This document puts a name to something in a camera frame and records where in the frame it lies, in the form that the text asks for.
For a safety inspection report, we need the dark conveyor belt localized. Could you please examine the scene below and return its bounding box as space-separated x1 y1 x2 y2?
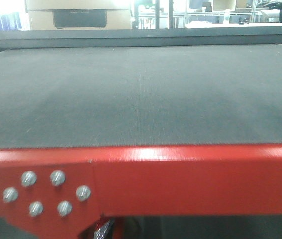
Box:
0 44 282 149

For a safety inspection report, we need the cardboard box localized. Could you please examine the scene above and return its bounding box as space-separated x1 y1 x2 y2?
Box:
25 0 132 30

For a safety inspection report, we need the red conveyor frame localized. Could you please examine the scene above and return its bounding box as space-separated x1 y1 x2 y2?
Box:
0 144 282 239

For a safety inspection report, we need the silver screw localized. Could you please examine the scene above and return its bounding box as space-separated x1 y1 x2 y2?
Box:
50 170 66 187
76 185 91 202
57 200 72 217
28 201 44 217
21 171 37 187
2 187 18 203

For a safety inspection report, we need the white background table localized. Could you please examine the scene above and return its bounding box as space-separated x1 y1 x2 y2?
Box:
185 21 282 29

